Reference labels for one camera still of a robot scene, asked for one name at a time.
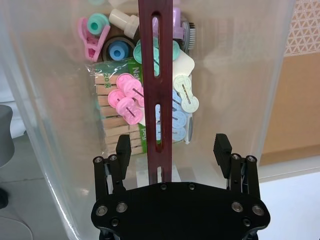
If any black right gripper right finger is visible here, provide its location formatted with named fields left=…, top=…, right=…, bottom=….
left=212, top=133, right=261, bottom=201

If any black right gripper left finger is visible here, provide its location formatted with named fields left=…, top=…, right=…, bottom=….
left=92, top=134, right=133, bottom=201

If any bagged wooden clothespins pack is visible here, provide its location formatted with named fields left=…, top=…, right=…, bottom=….
left=87, top=58, right=151, bottom=156

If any pink round-ended clip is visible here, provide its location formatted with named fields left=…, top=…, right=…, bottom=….
left=107, top=89, right=144, bottom=125
left=116, top=73, right=145, bottom=106

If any blue round-ended clips bundle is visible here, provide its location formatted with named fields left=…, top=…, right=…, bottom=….
left=154, top=89, right=191, bottom=145

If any pale green round-ended clip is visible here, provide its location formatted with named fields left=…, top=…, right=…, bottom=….
left=172, top=74, right=200, bottom=113

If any dark red slotted bar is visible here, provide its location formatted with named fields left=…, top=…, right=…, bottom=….
left=137, top=0, right=175, bottom=185

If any clear plastic storage bin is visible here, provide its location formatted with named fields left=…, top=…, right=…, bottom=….
left=0, top=0, right=297, bottom=240

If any tan wooden panel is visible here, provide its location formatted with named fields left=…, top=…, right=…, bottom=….
left=259, top=56, right=320, bottom=166

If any white rounded square pad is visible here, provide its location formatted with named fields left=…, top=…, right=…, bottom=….
left=172, top=49, right=195, bottom=78

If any mint round-ended clip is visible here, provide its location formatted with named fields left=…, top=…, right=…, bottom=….
left=133, top=38, right=181, bottom=76

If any blue round plastic cap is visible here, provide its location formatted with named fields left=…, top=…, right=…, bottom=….
left=107, top=41, right=131, bottom=61

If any pink plastic clothes clip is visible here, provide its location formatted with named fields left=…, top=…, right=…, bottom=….
left=79, top=16, right=111, bottom=62

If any grey round stand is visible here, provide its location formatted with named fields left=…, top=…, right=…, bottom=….
left=0, top=104, right=15, bottom=168

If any purple brush with grey bristles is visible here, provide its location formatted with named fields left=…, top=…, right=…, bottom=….
left=172, top=6, right=196, bottom=51

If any teal round plastic cap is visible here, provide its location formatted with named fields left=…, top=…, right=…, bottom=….
left=86, top=12, right=111, bottom=36

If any cream plastic plug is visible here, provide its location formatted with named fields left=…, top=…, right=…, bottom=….
left=108, top=8, right=140, bottom=38

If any white lattice panel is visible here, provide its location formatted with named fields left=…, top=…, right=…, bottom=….
left=284, top=0, right=320, bottom=57

